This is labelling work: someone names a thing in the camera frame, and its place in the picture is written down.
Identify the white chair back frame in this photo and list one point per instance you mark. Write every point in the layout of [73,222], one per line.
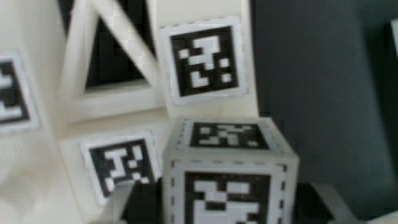
[111,67]

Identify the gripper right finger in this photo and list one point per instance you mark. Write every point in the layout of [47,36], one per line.
[322,206]

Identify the white U-shaped fence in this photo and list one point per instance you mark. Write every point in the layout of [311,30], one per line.
[393,25]

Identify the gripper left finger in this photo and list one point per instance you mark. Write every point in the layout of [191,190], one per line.
[134,205]

